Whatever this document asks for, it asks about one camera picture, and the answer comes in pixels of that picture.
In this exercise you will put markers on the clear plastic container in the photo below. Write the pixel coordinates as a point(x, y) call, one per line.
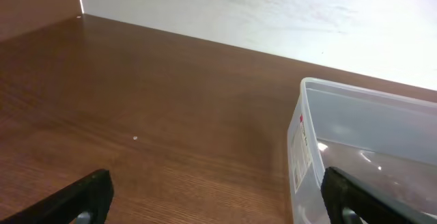
point(384, 140)

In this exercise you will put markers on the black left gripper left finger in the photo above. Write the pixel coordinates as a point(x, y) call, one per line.
point(87, 200)

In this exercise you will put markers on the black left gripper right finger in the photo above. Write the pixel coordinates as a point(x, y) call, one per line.
point(349, 200)

